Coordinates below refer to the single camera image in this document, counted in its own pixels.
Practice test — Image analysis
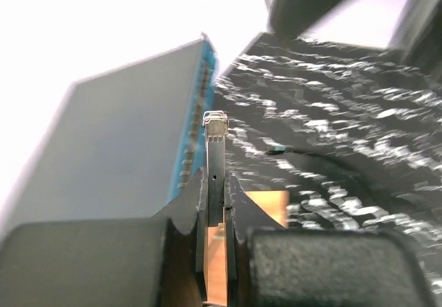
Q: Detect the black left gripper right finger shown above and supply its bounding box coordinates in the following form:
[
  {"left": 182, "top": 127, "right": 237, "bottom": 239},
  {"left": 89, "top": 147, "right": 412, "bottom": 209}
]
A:
[{"left": 224, "top": 175, "right": 437, "bottom": 307}]

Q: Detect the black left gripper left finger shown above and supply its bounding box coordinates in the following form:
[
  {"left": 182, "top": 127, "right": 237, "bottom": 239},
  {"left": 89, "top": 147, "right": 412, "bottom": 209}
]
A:
[{"left": 1, "top": 169, "right": 207, "bottom": 306}]

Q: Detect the thin black cable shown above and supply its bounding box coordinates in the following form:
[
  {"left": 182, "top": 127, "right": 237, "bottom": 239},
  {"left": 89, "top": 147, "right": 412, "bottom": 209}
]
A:
[{"left": 265, "top": 146, "right": 442, "bottom": 239}]

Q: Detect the grey network switch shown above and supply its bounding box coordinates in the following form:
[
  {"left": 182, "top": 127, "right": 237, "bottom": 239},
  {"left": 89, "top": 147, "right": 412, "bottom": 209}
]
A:
[{"left": 1, "top": 34, "right": 216, "bottom": 234}]

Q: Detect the wooden board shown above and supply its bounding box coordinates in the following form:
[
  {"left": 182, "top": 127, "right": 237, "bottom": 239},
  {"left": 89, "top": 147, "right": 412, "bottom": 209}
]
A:
[{"left": 204, "top": 190, "right": 289, "bottom": 306}]

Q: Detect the black marble mat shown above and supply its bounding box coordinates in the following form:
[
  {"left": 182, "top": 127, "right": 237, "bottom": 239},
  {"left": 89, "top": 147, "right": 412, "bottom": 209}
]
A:
[{"left": 213, "top": 34, "right": 441, "bottom": 293}]

